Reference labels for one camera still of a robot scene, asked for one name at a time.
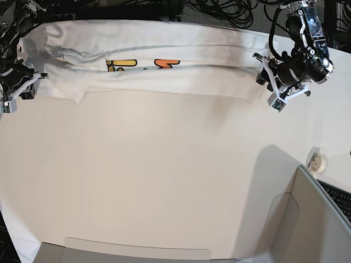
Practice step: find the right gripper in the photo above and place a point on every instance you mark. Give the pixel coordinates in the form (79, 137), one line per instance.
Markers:
(13, 76)

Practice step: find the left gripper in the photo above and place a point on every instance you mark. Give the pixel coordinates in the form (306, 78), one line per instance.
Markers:
(288, 75)

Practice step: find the white printed t-shirt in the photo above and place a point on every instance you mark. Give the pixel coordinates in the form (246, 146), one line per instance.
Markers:
(82, 57)

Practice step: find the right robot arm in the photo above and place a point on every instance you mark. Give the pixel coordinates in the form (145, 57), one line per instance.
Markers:
(17, 22)

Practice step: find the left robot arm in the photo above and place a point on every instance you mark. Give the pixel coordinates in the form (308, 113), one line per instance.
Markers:
(309, 60)

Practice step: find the clear tape roll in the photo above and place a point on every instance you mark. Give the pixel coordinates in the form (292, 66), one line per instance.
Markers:
(316, 161)

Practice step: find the black keyboard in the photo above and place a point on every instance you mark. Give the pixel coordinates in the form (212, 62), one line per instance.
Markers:
(340, 197)

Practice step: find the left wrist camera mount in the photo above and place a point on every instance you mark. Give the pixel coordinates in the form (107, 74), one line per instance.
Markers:
(281, 93)

